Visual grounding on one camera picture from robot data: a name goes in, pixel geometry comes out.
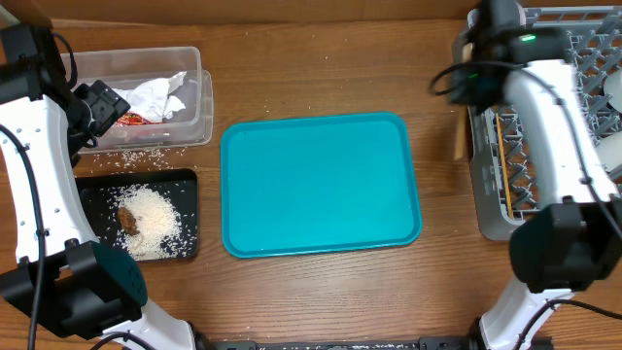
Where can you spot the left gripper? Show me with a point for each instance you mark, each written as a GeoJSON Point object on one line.
{"type": "Point", "coordinates": [109, 105]}

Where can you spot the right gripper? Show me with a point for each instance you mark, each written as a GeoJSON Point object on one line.
{"type": "Point", "coordinates": [457, 91]}

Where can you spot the red sauce packet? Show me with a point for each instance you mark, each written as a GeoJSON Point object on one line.
{"type": "Point", "coordinates": [129, 119]}

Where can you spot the wooden chopstick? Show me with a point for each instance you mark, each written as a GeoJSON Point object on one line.
{"type": "Point", "coordinates": [506, 189]}
{"type": "Point", "coordinates": [462, 54]}

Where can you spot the white napkin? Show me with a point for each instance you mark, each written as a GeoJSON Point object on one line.
{"type": "Point", "coordinates": [154, 99]}

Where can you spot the large white plate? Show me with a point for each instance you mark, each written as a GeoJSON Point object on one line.
{"type": "Point", "coordinates": [521, 14]}

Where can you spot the brown food scrap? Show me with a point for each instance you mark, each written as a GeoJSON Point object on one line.
{"type": "Point", "coordinates": [127, 221]}

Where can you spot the grey saucer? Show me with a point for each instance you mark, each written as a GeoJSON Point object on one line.
{"type": "Point", "coordinates": [613, 88]}

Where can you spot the pile of rice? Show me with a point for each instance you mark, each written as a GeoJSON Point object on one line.
{"type": "Point", "coordinates": [162, 231]}

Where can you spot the white cup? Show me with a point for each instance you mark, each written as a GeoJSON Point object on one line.
{"type": "Point", "coordinates": [609, 151]}

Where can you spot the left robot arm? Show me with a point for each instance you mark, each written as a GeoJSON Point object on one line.
{"type": "Point", "coordinates": [66, 281]}

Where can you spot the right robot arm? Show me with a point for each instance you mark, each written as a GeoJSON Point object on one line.
{"type": "Point", "coordinates": [575, 237]}

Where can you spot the grey dishwasher rack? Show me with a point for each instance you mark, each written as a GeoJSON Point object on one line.
{"type": "Point", "coordinates": [486, 194]}

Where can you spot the clear plastic bin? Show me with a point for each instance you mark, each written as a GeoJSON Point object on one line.
{"type": "Point", "coordinates": [126, 70]}

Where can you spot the black rectangular tray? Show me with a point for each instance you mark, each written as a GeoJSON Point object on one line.
{"type": "Point", "coordinates": [179, 185]}

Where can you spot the teal serving tray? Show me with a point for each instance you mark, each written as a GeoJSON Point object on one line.
{"type": "Point", "coordinates": [318, 185]}

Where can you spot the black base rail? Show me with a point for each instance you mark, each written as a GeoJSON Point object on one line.
{"type": "Point", "coordinates": [423, 343]}

